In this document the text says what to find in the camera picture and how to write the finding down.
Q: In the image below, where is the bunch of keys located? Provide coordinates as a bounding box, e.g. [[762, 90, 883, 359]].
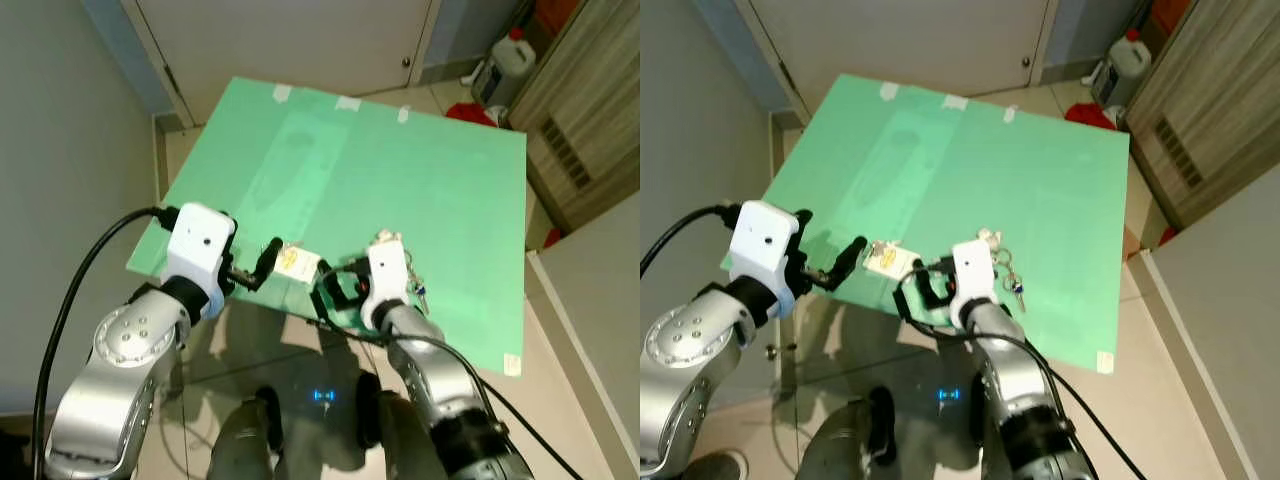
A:
[[976, 227, 1027, 312], [374, 229, 432, 316]]

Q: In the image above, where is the green board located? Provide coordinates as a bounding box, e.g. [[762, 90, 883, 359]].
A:
[[127, 77, 529, 378], [720, 73, 1132, 376]]

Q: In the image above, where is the grey right robot leg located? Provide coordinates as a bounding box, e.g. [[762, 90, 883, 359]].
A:
[[966, 372, 1011, 480], [354, 372, 441, 480]]

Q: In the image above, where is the grey robot leg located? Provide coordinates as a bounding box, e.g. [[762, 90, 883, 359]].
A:
[[354, 372, 441, 480], [205, 388, 287, 480], [966, 372, 1011, 480], [798, 384, 901, 480]]

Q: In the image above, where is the grey left robot leg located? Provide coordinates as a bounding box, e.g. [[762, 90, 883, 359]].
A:
[[798, 384, 901, 480], [205, 388, 287, 480]]

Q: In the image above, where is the red cloth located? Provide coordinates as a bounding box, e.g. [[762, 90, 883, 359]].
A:
[[1064, 101, 1119, 130], [446, 101, 499, 128]]

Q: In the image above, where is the white door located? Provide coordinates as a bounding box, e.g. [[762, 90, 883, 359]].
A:
[[135, 0, 443, 99], [748, 0, 1059, 99]]

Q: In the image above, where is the white plastic jug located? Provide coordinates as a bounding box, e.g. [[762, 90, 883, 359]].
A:
[[489, 28, 539, 83], [1107, 28, 1154, 83]]

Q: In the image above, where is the brown wooden cabinet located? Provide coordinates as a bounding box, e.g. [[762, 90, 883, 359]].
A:
[[506, 0, 641, 237], [1124, 0, 1280, 232]]

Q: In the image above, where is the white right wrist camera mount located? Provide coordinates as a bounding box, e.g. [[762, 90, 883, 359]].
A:
[[949, 238, 997, 307], [364, 232, 410, 313]]

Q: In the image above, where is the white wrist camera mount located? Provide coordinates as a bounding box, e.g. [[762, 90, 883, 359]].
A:
[[949, 238, 997, 307], [364, 232, 410, 313], [160, 203, 239, 303], [728, 200, 807, 301]]

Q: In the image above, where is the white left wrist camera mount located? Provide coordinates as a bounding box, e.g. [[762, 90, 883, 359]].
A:
[[160, 203, 239, 303], [728, 200, 807, 301]]

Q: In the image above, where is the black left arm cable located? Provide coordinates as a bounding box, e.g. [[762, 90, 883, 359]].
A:
[[640, 203, 743, 281], [32, 206, 179, 476]]

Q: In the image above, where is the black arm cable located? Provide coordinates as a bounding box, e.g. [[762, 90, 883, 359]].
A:
[[312, 260, 583, 480], [640, 203, 743, 281], [894, 262, 1151, 480], [32, 206, 179, 476]]

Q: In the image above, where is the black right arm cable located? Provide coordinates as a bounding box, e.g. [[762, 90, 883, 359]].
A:
[[894, 262, 1151, 480], [312, 260, 583, 480]]

